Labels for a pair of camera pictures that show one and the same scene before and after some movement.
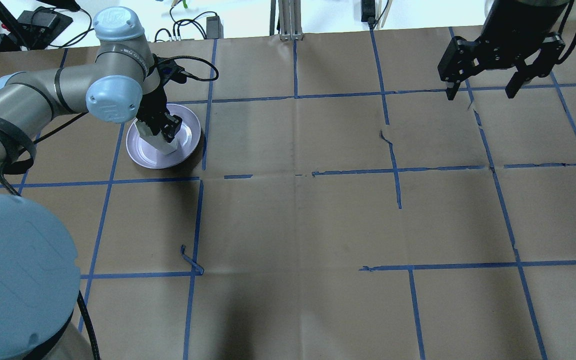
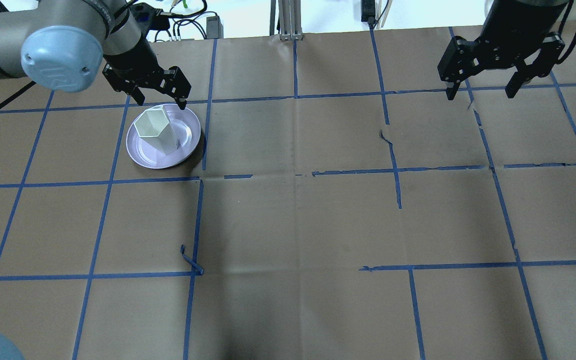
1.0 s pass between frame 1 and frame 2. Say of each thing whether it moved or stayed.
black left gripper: moved
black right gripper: stayed
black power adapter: stayed
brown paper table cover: stayed
